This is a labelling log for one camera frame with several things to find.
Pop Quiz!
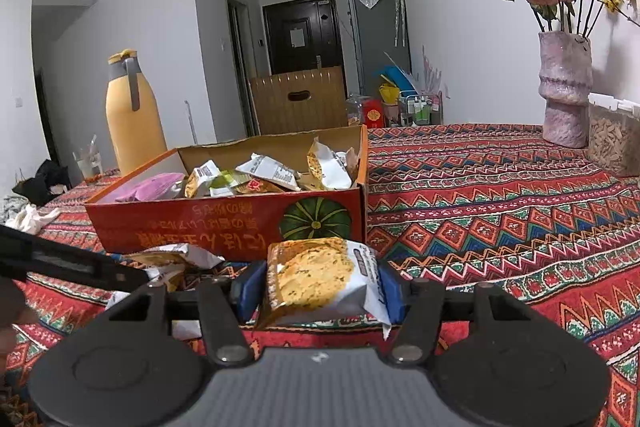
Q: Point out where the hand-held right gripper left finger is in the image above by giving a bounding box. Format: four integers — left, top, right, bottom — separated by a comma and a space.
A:
102, 259, 268, 368

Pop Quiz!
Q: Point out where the white cotton glove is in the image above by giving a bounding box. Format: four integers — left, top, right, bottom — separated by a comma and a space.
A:
5, 203, 61, 235

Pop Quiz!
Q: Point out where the grey refrigerator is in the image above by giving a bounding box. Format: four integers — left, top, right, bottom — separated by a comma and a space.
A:
347, 0, 412, 98

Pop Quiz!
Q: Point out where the orange cracker snack packet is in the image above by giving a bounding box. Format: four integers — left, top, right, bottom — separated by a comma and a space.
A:
125, 243, 226, 290
255, 237, 393, 340

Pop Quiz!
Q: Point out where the pink wall decoration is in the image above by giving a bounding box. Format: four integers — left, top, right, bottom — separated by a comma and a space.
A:
422, 47, 443, 100

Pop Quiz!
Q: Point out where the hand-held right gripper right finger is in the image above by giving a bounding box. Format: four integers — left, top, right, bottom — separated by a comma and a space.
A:
377, 259, 526, 365

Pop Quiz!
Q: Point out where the person's left hand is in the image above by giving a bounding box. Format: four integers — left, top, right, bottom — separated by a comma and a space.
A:
0, 278, 38, 360

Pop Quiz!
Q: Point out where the pink snack packet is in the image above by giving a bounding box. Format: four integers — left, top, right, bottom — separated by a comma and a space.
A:
116, 173, 186, 202

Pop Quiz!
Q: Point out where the green snack packet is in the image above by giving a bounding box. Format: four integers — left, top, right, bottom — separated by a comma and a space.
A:
209, 171, 251, 198

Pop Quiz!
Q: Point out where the blue plastic bin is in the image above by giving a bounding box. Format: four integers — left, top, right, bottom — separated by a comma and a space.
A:
377, 66, 421, 96

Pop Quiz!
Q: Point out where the wire rack cart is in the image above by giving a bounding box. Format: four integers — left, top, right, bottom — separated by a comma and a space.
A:
397, 91, 445, 126

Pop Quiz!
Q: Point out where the clear plastic jar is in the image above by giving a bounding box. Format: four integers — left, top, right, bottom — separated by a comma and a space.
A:
346, 94, 371, 125

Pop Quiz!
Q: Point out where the pink textured vase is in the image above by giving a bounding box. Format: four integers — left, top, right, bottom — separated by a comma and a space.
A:
537, 31, 593, 149

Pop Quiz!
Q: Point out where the red orange snack packet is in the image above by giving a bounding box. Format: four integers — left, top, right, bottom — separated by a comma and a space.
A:
235, 177, 286, 195

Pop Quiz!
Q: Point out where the glass cup with straw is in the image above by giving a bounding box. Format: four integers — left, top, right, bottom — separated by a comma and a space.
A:
72, 134, 104, 182

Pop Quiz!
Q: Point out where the dark entrance door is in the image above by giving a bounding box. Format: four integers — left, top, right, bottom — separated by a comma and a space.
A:
262, 0, 346, 78

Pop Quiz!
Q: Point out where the clear container of seeds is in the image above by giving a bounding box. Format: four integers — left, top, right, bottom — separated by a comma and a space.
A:
587, 92, 640, 178

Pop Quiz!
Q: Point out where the yellow thermos jug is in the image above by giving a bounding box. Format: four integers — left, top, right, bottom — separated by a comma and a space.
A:
105, 49, 168, 176

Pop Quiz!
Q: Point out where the orange cardboard box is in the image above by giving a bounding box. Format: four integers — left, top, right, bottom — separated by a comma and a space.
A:
84, 124, 370, 264

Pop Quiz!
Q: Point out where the red patterned tablecloth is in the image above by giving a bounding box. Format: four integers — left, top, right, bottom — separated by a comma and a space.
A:
0, 123, 640, 427

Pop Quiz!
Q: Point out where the red gift box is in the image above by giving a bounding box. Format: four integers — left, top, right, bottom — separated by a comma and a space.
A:
362, 99, 386, 128

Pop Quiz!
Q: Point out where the white folded umbrella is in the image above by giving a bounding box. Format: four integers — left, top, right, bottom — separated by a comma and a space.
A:
391, 0, 407, 48

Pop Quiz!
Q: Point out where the grey interior door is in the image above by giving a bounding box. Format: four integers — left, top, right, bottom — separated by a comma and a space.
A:
226, 0, 258, 138

